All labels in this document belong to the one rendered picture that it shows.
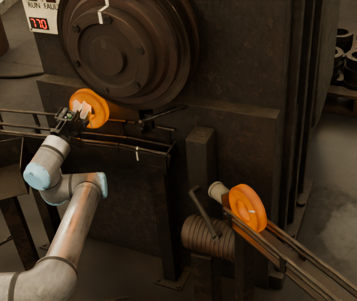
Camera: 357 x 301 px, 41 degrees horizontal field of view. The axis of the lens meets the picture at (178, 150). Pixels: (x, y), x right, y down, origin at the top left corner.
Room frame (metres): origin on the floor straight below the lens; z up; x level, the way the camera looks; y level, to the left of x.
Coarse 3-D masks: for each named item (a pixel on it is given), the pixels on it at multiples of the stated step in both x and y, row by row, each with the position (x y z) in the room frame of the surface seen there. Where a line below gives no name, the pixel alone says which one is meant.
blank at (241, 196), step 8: (240, 184) 1.12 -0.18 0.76; (232, 192) 1.11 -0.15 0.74; (240, 192) 1.07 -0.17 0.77; (248, 192) 1.06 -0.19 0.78; (232, 200) 1.11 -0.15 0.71; (240, 200) 1.07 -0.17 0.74; (248, 200) 1.03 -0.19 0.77; (256, 200) 1.03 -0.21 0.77; (232, 208) 1.11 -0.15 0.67; (240, 208) 1.09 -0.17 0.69; (248, 208) 1.03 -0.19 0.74; (256, 208) 1.01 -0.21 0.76; (240, 216) 1.07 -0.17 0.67; (248, 216) 1.07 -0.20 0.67; (256, 216) 1.00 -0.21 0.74; (264, 216) 1.00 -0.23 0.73; (248, 224) 1.03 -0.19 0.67; (256, 224) 1.00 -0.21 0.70; (264, 224) 1.00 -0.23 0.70
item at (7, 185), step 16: (0, 144) 1.54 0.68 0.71; (16, 144) 1.55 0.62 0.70; (0, 160) 1.53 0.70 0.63; (16, 160) 1.54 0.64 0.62; (0, 176) 1.48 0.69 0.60; (16, 176) 1.46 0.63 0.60; (0, 192) 1.38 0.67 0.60; (16, 192) 1.36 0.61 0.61; (16, 208) 1.41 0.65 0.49; (16, 224) 1.41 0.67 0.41; (16, 240) 1.40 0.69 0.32; (32, 240) 1.46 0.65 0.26; (32, 256) 1.41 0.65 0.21
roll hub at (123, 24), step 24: (72, 24) 1.39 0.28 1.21; (96, 24) 1.36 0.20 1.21; (120, 24) 1.32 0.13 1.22; (72, 48) 1.40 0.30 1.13; (96, 48) 1.35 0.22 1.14; (120, 48) 1.32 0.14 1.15; (144, 48) 1.29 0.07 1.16; (96, 72) 1.38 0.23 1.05; (120, 72) 1.33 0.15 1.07; (144, 72) 1.29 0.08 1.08; (120, 96) 1.33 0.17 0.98
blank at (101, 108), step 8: (72, 96) 1.55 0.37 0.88; (80, 96) 1.54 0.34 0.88; (88, 96) 1.52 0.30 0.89; (96, 96) 1.52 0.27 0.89; (72, 104) 1.56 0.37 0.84; (96, 104) 1.51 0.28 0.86; (104, 104) 1.52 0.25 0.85; (96, 112) 1.51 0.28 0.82; (104, 112) 1.50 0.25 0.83; (96, 120) 1.51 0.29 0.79; (104, 120) 1.50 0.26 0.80
